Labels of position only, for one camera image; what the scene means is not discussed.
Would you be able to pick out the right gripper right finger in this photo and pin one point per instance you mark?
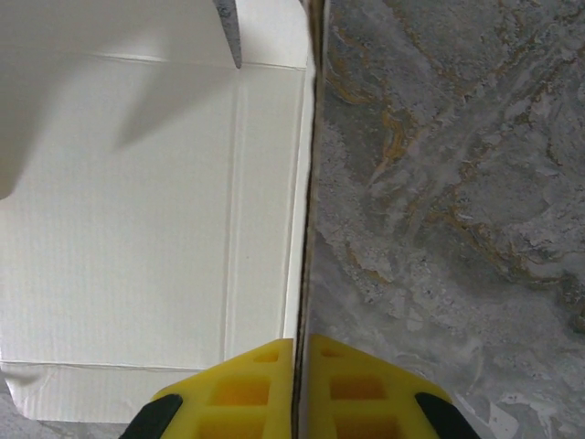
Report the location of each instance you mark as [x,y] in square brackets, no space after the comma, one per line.
[365,402]

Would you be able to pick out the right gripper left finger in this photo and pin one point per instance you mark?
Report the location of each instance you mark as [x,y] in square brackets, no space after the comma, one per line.
[228,402]

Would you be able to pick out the white and lilac paper box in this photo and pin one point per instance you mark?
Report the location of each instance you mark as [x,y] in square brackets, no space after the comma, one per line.
[137,228]

